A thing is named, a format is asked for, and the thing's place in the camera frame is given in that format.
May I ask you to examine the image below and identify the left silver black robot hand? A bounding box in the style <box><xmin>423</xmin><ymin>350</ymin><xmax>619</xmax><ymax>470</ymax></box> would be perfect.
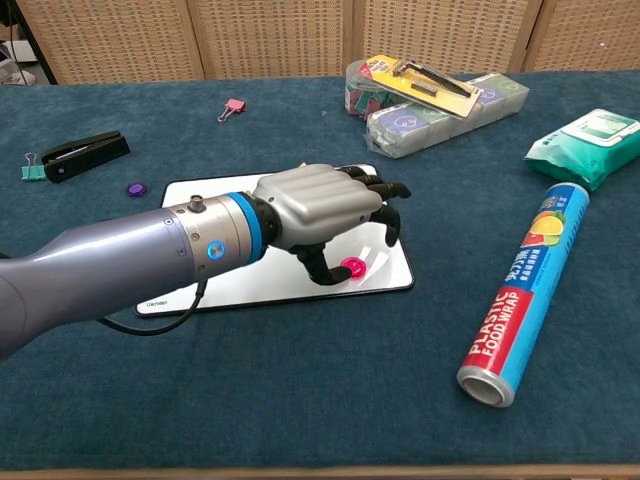
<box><xmin>252</xmin><ymin>162</ymin><xmax>413</xmax><ymax>287</ymax></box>

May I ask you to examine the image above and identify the pink round magnet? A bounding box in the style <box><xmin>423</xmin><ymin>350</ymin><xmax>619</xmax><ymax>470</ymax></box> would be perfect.
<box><xmin>339</xmin><ymin>256</ymin><xmax>369</xmax><ymax>281</ymax></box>

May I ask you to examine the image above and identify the white magnetic board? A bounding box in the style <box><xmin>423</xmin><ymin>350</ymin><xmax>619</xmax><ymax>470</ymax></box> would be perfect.
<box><xmin>134</xmin><ymin>163</ymin><xmax>415</xmax><ymax>317</ymax></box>

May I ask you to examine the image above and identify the clear box of binder clips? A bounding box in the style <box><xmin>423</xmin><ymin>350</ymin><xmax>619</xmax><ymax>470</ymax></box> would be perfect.
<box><xmin>344</xmin><ymin>59</ymin><xmax>416</xmax><ymax>121</ymax></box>

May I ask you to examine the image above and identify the wrapped row of tissue packs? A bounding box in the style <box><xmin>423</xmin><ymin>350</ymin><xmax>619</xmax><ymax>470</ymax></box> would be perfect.
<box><xmin>363</xmin><ymin>73</ymin><xmax>531</xmax><ymax>160</ymax></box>

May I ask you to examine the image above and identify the pink binder clip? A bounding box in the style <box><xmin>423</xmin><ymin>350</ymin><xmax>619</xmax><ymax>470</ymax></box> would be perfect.
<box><xmin>216</xmin><ymin>98</ymin><xmax>249</xmax><ymax>123</ymax></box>

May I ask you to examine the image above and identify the razor in yellow blister pack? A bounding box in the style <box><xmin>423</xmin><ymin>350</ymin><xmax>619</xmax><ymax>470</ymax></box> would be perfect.
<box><xmin>360</xmin><ymin>53</ymin><xmax>484</xmax><ymax>119</ymax></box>

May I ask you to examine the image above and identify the woven wooden folding screen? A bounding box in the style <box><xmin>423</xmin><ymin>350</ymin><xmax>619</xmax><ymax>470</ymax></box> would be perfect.
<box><xmin>14</xmin><ymin>0</ymin><xmax>640</xmax><ymax>85</ymax></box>

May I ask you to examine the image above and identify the blue felt table cover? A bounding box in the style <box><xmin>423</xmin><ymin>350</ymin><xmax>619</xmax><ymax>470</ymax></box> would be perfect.
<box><xmin>0</xmin><ymin>69</ymin><xmax>640</xmax><ymax>474</ymax></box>

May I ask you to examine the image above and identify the blue plastic food wrap roll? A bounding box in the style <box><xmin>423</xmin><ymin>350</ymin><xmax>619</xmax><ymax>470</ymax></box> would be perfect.
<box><xmin>456</xmin><ymin>182</ymin><xmax>591</xmax><ymax>409</ymax></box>

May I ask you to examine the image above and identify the black stapler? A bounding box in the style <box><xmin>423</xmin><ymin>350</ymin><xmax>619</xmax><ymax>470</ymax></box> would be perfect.
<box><xmin>40</xmin><ymin>130</ymin><xmax>132</xmax><ymax>184</ymax></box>

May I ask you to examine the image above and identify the green wet wipes pack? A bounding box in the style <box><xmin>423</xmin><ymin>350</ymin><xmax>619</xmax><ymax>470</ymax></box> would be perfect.
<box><xmin>522</xmin><ymin>108</ymin><xmax>640</xmax><ymax>192</ymax></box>

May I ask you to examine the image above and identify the green binder clip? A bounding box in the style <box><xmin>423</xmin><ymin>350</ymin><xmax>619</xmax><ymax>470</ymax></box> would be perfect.
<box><xmin>20</xmin><ymin>152</ymin><xmax>49</xmax><ymax>182</ymax></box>

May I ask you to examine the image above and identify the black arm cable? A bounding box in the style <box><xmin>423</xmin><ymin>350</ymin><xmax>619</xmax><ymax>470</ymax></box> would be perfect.
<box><xmin>97</xmin><ymin>279</ymin><xmax>209</xmax><ymax>335</ymax></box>

